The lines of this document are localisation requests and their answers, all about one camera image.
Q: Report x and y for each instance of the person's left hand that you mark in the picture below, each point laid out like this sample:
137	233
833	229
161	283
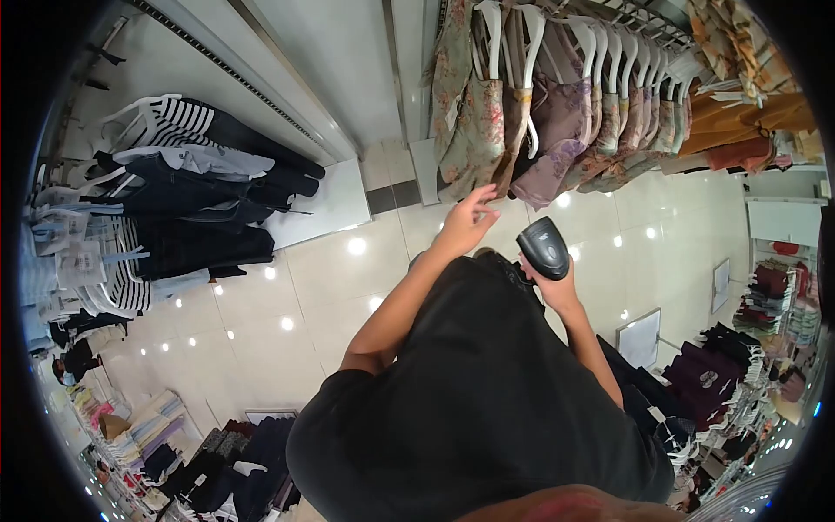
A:
464	225

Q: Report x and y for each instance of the white display table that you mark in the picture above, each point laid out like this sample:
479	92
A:
783	218

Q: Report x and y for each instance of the white sign stand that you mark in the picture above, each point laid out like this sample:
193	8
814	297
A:
720	284
639	339

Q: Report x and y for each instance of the rack of dark striped garments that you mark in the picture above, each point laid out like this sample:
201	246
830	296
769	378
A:
176	196

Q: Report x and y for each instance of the person's right hand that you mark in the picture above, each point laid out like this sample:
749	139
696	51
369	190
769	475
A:
561	292

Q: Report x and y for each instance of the rack of dark folded garments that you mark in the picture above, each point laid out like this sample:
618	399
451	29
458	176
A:
228	470

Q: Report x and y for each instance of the person's body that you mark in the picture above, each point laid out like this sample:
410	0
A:
483	391

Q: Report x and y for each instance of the rack of maroon garments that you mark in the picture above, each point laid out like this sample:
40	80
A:
717	378

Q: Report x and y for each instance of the rack of pastel garments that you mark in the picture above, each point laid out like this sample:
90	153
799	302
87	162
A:
140	434

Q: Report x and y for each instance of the white display platform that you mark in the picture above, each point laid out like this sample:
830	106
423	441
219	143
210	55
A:
323	205

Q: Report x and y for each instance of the black barcode scanner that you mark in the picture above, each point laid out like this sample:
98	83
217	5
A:
545	248

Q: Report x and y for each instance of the rack of orange garments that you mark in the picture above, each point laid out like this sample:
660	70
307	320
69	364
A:
743	117

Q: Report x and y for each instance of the rack of floral garments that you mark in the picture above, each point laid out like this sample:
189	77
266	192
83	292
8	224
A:
561	124

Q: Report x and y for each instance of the person's right fingers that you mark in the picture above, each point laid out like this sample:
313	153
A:
527	267

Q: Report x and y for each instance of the person's left fingers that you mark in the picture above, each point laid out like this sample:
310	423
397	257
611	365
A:
481	196

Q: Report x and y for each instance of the rack of navy garments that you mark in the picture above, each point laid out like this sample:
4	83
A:
652	408

